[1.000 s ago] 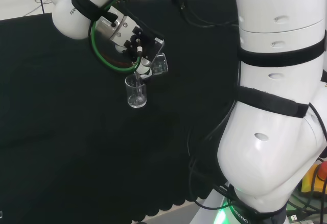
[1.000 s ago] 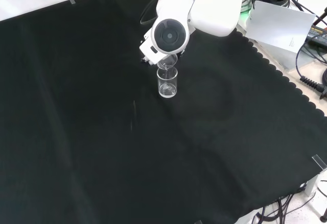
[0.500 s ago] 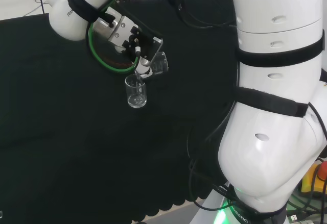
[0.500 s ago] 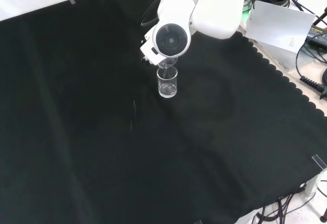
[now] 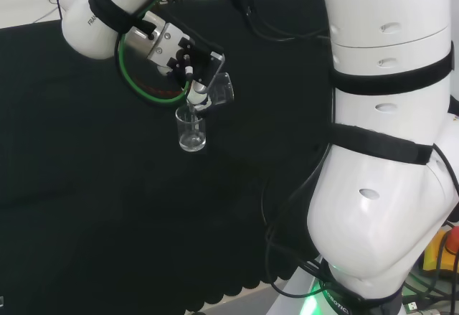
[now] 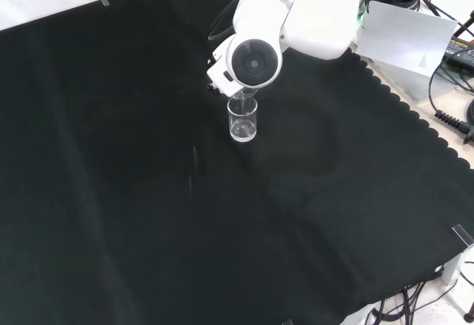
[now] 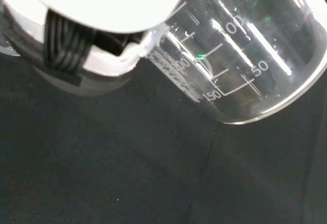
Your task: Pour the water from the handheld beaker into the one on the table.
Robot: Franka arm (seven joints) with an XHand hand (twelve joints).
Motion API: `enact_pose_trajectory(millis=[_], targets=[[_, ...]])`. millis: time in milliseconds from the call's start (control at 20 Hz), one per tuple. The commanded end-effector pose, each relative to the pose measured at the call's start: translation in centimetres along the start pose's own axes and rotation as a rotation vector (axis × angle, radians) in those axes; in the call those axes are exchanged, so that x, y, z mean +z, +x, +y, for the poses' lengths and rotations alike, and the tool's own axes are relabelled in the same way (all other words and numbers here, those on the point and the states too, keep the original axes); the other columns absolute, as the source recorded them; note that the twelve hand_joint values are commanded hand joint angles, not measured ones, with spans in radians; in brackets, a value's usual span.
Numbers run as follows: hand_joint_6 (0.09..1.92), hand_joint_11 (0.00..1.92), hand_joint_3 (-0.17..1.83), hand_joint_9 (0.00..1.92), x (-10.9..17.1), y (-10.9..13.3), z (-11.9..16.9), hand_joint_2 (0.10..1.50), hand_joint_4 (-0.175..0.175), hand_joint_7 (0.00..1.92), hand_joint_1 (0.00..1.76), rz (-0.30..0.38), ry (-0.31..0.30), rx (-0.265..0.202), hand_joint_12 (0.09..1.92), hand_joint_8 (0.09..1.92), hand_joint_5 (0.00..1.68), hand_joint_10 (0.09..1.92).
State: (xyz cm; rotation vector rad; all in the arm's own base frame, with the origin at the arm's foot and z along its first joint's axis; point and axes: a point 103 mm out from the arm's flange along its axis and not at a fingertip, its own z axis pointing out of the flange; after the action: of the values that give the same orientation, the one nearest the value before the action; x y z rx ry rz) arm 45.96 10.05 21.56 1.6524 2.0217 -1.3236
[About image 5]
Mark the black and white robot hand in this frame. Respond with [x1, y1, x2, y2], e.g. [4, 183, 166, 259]
[166, 39, 227, 116]

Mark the small clear glass beaker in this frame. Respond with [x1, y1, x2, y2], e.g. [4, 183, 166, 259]
[186, 72, 236, 113]

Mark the tall clear glass beaker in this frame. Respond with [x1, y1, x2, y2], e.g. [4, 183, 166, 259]
[174, 106, 208, 153]

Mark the black bench cloth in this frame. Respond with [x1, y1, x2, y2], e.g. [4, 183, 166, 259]
[0, 0, 340, 315]

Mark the yellow stop button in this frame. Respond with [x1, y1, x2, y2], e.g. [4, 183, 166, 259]
[422, 227, 459, 277]

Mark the green cable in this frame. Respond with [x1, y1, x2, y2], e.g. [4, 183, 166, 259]
[114, 0, 197, 107]

